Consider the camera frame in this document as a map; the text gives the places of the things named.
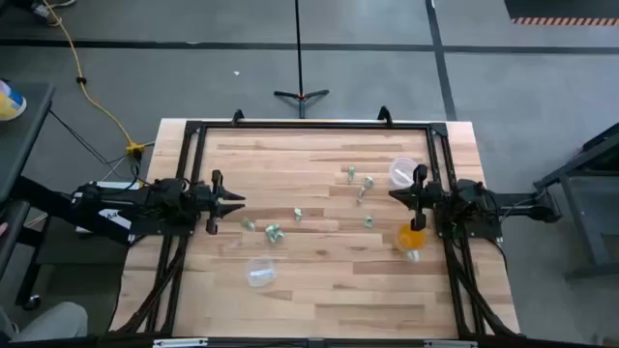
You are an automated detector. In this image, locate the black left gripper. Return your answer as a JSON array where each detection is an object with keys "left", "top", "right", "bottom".
[{"left": 195, "top": 169, "right": 247, "bottom": 236}]

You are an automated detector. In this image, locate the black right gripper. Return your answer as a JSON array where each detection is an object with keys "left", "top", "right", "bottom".
[{"left": 387, "top": 163, "right": 444, "bottom": 233}]

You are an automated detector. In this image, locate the clear plastic container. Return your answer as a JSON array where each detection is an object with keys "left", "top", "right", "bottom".
[
  {"left": 244, "top": 255, "right": 279, "bottom": 289},
  {"left": 388, "top": 156, "right": 419, "bottom": 189}
]

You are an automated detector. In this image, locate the yellow plastic cup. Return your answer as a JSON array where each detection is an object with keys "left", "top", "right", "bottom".
[{"left": 395, "top": 221, "right": 428, "bottom": 265}]

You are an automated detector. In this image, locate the crumpled green white packet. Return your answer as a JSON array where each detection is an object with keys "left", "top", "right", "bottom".
[{"left": 264, "top": 223, "right": 286, "bottom": 244}]

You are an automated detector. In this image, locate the white box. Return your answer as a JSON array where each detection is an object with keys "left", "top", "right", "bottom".
[{"left": 89, "top": 180, "right": 142, "bottom": 191}]

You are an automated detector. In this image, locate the black tripod stand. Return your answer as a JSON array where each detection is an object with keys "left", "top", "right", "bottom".
[{"left": 273, "top": 0, "right": 331, "bottom": 120}]

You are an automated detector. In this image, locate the black metal table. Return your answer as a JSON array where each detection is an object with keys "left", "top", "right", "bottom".
[{"left": 533, "top": 123, "right": 619, "bottom": 282}]

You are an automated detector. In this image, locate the person's leg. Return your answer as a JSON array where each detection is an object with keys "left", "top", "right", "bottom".
[{"left": 0, "top": 301, "right": 90, "bottom": 345}]

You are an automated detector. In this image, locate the black side table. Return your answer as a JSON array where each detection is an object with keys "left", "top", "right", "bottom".
[{"left": 0, "top": 81, "right": 55, "bottom": 311}]

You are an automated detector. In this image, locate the yellow and blue object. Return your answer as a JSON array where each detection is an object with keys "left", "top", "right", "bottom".
[{"left": 0, "top": 79, "right": 28, "bottom": 122}]

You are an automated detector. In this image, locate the hazard-striped black mat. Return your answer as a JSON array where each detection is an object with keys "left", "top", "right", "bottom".
[{"left": 503, "top": 0, "right": 619, "bottom": 27}]

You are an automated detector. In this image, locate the black aluminium table frame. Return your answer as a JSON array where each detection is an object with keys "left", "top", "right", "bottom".
[{"left": 110, "top": 105, "right": 522, "bottom": 340}]

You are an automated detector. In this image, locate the silver metal bracket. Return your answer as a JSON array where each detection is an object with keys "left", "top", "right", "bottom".
[
  {"left": 424, "top": 339, "right": 479, "bottom": 348},
  {"left": 153, "top": 337, "right": 210, "bottom": 348}
]

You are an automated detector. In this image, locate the black thin cable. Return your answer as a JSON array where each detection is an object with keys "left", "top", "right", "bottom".
[{"left": 47, "top": 108, "right": 144, "bottom": 190}]

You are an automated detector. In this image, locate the yellow extension cable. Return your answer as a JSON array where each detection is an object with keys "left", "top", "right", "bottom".
[{"left": 41, "top": 0, "right": 147, "bottom": 157}]

